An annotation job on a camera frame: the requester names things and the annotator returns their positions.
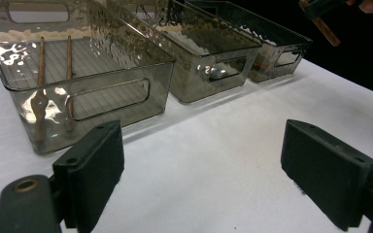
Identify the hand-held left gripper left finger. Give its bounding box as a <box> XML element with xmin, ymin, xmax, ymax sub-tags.
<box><xmin>51</xmin><ymin>119</ymin><xmax>125</xmax><ymax>233</ymax></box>

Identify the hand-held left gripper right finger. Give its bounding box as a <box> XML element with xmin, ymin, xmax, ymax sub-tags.
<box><xmin>280</xmin><ymin>118</ymin><xmax>373</xmax><ymax>232</ymax></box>

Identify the wooden-handled metal fork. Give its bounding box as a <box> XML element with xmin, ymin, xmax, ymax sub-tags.
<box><xmin>299</xmin><ymin>0</ymin><xmax>342</xmax><ymax>48</ymax></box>

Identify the smoky clear plastic bin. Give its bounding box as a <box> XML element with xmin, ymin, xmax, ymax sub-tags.
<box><xmin>0</xmin><ymin>0</ymin><xmax>176</xmax><ymax>155</ymax></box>
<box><xmin>186</xmin><ymin>0</ymin><xmax>314</xmax><ymax>83</ymax></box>
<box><xmin>105</xmin><ymin>0</ymin><xmax>263</xmax><ymax>105</ymax></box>

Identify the brown wooden chopstick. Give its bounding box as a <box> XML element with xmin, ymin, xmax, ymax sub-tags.
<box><xmin>63</xmin><ymin>34</ymin><xmax>76</xmax><ymax>134</ymax></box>
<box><xmin>33</xmin><ymin>36</ymin><xmax>49</xmax><ymax>144</ymax></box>

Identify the metal spoon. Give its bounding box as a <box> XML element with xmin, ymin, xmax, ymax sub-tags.
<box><xmin>208</xmin><ymin>66</ymin><xmax>232</xmax><ymax>81</ymax></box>

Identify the white table sheet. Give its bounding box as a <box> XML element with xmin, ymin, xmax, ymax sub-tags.
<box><xmin>0</xmin><ymin>42</ymin><xmax>373</xmax><ymax>233</ymax></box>

